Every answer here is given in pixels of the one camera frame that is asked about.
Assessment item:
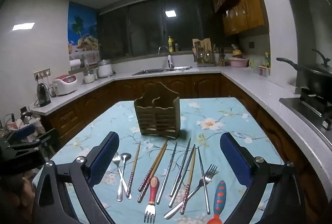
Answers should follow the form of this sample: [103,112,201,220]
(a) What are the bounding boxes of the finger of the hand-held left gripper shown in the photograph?
[26,129,57,156]
[5,124,36,146]

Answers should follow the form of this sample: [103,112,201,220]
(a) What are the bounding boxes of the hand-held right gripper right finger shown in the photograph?
[220,132,306,224]

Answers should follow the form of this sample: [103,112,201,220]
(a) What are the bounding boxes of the seasoning bottle rack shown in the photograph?
[259,52,271,77]

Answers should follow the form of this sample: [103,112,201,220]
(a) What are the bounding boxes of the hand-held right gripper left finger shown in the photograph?
[32,131,120,224]

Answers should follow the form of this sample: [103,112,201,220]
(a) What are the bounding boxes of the knife block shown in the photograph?
[218,48,226,67]

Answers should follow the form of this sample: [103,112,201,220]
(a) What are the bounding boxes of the wooden utensil holder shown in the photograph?
[133,82,182,139]

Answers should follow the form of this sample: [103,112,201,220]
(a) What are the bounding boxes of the floral blue tablecloth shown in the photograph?
[32,97,284,224]

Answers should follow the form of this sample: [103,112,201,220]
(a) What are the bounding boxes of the red handled child fork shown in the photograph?
[144,177,160,224]

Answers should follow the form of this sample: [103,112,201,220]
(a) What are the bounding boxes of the pink basin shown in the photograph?
[228,57,249,67]

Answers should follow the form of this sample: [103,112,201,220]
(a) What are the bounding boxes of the wall socket strip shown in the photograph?
[34,68,51,80]

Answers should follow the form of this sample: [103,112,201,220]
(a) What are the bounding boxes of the orange blue child spoon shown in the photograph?
[206,180,227,224]

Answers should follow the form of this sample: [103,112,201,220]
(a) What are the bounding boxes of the red white rice cooker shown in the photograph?
[52,75,78,96]

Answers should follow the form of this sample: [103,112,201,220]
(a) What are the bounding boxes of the steel fork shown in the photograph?
[112,152,132,200]
[163,164,218,219]

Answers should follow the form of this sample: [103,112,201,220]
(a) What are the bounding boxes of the steel spoon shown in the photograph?
[117,153,132,202]

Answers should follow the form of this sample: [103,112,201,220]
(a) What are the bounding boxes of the steel electric kettle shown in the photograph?
[36,83,51,107]

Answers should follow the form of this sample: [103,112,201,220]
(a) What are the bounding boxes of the chrome kitchen faucet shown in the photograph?
[158,46,171,69]

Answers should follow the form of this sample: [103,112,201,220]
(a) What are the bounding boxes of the white kitchen countertop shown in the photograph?
[31,67,332,201]

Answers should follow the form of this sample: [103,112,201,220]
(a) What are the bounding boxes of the gas stove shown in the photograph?
[280,88,332,136]

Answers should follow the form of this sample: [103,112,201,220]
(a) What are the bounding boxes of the person's left hand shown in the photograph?
[0,177,36,224]

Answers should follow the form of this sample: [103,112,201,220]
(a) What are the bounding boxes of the tropical fruit wall poster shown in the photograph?
[68,3,100,61]

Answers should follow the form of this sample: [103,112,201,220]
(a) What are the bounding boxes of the black wok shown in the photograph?
[276,49,332,97]

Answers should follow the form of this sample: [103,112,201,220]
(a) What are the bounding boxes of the wooden countertop utensil rack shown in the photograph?
[192,38,216,66]

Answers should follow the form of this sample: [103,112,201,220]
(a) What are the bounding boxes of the steel kitchen sink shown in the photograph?
[132,67,192,76]

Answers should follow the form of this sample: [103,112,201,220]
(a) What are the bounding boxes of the white pot with metal lid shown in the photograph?
[97,59,113,78]

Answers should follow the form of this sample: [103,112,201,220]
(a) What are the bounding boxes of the dark kitchen window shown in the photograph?
[99,0,226,58]

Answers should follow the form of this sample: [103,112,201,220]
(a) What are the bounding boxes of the small white glass-lid cooker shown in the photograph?
[83,70,95,84]

